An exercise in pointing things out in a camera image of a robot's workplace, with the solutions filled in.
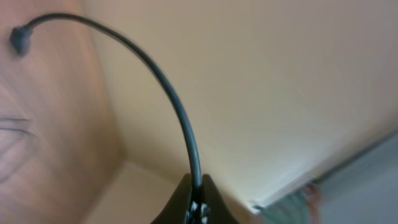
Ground thick black usb cable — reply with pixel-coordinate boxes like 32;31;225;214
9;12;203;189

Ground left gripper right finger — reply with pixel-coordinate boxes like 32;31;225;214
202;174;239;224

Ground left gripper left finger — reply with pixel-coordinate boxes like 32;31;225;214
151;174;192;224

